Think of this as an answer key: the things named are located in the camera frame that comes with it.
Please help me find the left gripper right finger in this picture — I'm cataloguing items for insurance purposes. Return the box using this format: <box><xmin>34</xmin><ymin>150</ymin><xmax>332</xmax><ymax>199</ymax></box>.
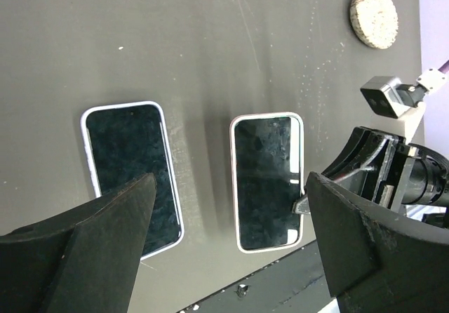
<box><xmin>306</xmin><ymin>173</ymin><xmax>448</xmax><ymax>312</ymax></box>

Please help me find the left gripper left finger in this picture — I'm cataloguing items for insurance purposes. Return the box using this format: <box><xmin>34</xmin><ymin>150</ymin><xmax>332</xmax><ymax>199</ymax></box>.
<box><xmin>1</xmin><ymin>173</ymin><xmax>156</xmax><ymax>312</ymax></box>

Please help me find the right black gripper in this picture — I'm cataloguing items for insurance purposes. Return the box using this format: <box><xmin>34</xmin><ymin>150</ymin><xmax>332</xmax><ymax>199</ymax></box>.
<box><xmin>292</xmin><ymin>126</ymin><xmax>448</xmax><ymax>215</ymax></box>

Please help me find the pink phone case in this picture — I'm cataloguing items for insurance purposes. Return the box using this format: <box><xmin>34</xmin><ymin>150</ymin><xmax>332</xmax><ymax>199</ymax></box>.
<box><xmin>229</xmin><ymin>112</ymin><xmax>304</xmax><ymax>255</ymax></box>

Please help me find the blue smartphone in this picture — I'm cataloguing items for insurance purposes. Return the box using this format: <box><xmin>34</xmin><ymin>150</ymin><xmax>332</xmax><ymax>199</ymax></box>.
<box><xmin>86</xmin><ymin>104</ymin><xmax>180</xmax><ymax>258</ymax></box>

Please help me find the lavender phone case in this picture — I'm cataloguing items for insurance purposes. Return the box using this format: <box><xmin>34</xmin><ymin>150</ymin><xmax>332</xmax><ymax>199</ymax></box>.
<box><xmin>79</xmin><ymin>100</ymin><xmax>186</xmax><ymax>262</ymax></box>

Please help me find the speckled round coaster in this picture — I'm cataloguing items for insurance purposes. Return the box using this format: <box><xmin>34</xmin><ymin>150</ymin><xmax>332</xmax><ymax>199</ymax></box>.
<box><xmin>349</xmin><ymin>0</ymin><xmax>398</xmax><ymax>50</ymax></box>

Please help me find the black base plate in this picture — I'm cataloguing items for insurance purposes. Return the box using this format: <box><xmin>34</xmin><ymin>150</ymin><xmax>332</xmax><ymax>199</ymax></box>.
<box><xmin>181</xmin><ymin>241</ymin><xmax>340</xmax><ymax>313</ymax></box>

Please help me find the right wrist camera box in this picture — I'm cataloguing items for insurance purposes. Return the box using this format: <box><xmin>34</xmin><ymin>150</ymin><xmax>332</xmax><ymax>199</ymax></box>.
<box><xmin>360</xmin><ymin>76</ymin><xmax>428</xmax><ymax>119</ymax></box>

